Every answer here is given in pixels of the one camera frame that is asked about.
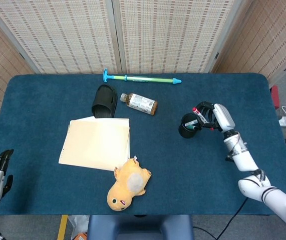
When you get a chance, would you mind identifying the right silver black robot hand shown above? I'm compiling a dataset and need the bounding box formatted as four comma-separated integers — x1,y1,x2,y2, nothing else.
191,101,236,133

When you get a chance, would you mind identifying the red marker pen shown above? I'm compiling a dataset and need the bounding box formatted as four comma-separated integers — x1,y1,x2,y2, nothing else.
192,106,208,125

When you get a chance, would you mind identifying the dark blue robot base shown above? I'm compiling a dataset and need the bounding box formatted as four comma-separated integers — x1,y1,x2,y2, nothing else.
86,214,194,240

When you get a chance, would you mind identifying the black pen cup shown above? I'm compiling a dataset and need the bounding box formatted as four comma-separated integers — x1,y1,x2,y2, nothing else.
178,112,202,139

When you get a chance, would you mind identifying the red box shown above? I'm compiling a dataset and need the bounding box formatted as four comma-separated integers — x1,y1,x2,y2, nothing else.
270,85,280,110

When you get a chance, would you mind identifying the dark blue table cloth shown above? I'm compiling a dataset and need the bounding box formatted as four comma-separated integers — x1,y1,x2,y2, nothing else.
0,72,286,216

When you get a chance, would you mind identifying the brown tea plastic bottle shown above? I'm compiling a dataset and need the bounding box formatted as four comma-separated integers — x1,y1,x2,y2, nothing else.
120,92,158,116

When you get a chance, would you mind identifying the blue green toy water pump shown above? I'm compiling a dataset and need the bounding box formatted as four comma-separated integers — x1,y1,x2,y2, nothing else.
102,68,182,86

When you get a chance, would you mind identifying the crumpled plastic bag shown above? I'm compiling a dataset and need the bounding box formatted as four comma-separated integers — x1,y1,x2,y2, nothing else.
68,214,90,240

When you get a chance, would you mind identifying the cream manila paper folder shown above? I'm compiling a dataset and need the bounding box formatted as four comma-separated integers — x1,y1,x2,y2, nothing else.
58,115,131,172

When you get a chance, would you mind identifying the woven folding screen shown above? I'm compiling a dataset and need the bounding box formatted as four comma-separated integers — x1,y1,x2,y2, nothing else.
0,0,286,116

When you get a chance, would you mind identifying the orange plush hamster toy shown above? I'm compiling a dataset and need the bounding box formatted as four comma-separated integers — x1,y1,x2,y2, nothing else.
107,155,152,212

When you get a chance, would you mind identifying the black rubber slipper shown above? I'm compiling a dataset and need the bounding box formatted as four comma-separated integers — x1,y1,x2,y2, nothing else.
91,84,118,119

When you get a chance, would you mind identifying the black floor cable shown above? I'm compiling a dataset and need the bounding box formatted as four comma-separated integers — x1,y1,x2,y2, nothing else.
192,197,248,240

